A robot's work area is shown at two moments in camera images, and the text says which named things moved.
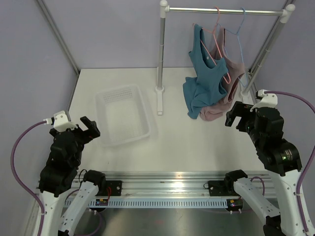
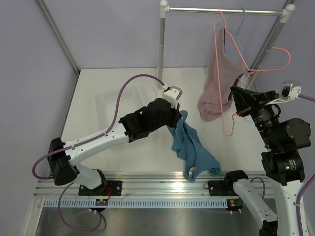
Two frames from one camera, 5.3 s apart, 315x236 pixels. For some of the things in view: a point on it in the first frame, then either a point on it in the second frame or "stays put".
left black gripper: x=91 y=126 → x=176 y=116
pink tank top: x=235 y=71 stays put
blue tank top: x=206 y=87 → x=187 y=145
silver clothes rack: x=285 y=14 stays put
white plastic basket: x=122 y=115 stays put
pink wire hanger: x=225 y=74 → x=245 y=61
